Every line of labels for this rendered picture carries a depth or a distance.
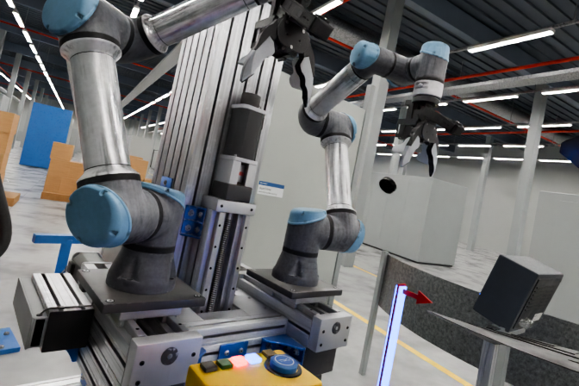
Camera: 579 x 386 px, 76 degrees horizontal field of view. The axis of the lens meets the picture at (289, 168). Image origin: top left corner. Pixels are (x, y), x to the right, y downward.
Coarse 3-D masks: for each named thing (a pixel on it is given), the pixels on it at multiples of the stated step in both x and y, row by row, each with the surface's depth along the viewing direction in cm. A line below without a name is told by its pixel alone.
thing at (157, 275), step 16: (128, 256) 80; (144, 256) 80; (160, 256) 82; (112, 272) 80; (128, 272) 80; (144, 272) 79; (160, 272) 81; (112, 288) 79; (128, 288) 78; (144, 288) 79; (160, 288) 81
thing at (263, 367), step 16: (192, 368) 48; (240, 368) 50; (256, 368) 51; (304, 368) 54; (192, 384) 47; (208, 384) 45; (224, 384) 46; (240, 384) 46; (256, 384) 47; (272, 384) 48; (288, 384) 49; (304, 384) 50; (320, 384) 51
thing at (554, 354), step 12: (432, 312) 54; (456, 324) 52; (468, 324) 55; (480, 336) 65; (492, 336) 50; (504, 336) 52; (516, 336) 54; (516, 348) 47; (528, 348) 48; (540, 348) 49; (552, 348) 50; (564, 348) 51; (552, 360) 45; (564, 360) 46; (576, 360) 46; (576, 372) 44
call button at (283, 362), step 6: (282, 354) 55; (276, 360) 52; (282, 360) 53; (288, 360) 53; (294, 360) 54; (270, 366) 52; (276, 366) 51; (282, 366) 51; (288, 366) 51; (294, 366) 52; (282, 372) 51; (288, 372) 51; (294, 372) 52
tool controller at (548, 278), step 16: (512, 256) 112; (496, 272) 108; (512, 272) 105; (528, 272) 102; (544, 272) 106; (560, 272) 117; (496, 288) 108; (512, 288) 105; (528, 288) 102; (544, 288) 108; (480, 304) 110; (496, 304) 107; (512, 304) 104; (528, 304) 104; (544, 304) 114; (496, 320) 106; (512, 320) 103; (528, 320) 107
